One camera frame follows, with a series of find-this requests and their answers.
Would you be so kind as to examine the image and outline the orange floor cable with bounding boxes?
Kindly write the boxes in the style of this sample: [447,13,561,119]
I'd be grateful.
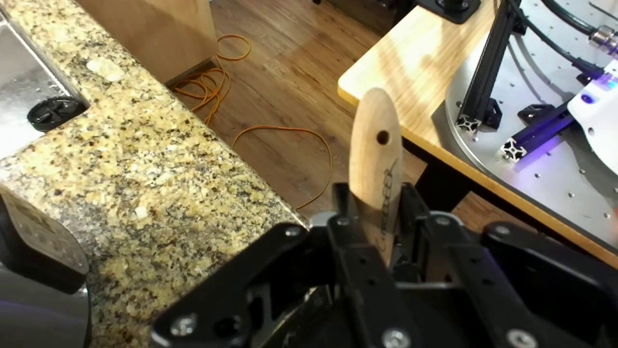
[167,32,333,210]

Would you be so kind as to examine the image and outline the short aluminium extrusion bar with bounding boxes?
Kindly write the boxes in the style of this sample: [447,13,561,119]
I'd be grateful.
[499,104,575,162]

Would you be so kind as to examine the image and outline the light wooden table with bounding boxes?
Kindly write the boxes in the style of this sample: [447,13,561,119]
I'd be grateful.
[335,0,618,268]

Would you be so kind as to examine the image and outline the black sink strainer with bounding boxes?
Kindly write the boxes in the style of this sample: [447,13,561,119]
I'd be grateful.
[24,94,88,133]

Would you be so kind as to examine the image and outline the black aluminium extrusion post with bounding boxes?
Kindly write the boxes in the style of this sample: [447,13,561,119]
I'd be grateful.
[455,0,526,133]

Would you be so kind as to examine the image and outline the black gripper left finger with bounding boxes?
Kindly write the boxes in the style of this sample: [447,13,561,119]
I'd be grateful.
[148,181,412,348]

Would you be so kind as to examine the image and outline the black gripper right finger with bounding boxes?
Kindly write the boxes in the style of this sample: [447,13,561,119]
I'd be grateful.
[391,181,618,348]

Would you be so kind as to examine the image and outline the wooden spoon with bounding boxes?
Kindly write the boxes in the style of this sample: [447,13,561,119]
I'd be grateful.
[347,87,405,266]

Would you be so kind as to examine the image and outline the black table cables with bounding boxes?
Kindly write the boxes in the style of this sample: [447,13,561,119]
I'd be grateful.
[513,0,618,85]

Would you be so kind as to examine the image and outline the stainless steel pressure cooker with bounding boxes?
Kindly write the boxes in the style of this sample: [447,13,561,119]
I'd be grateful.
[0,181,92,348]

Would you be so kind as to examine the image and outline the black pole stand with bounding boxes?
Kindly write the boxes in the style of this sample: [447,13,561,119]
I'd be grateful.
[412,0,482,25]

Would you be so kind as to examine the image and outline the stainless steel sink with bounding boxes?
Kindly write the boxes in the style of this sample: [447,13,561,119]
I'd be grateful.
[0,11,88,160]

